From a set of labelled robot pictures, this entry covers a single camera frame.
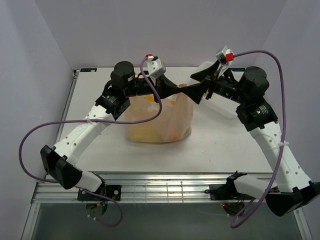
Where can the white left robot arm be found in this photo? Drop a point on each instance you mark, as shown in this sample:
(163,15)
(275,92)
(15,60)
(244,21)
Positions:
(60,160)

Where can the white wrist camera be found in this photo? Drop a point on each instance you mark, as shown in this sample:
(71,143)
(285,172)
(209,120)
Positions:
(225,57)
(155,66)

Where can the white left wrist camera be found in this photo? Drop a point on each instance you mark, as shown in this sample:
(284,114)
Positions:
(155,66)

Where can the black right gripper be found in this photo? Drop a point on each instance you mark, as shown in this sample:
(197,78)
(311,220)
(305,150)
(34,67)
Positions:
(196,91)

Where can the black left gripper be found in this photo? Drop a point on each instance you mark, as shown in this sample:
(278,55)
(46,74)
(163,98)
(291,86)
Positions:
(166,87)

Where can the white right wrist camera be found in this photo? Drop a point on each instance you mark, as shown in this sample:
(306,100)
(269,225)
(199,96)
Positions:
(225,57)

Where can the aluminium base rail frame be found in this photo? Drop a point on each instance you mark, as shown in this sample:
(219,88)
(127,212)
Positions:
(163,185)

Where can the white plastic basket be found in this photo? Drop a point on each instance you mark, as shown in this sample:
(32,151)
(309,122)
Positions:
(217,103)

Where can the banana print plastic bag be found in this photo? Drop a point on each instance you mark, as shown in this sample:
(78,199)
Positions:
(173,124)

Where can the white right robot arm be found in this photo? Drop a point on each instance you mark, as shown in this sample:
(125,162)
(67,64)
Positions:
(290,187)

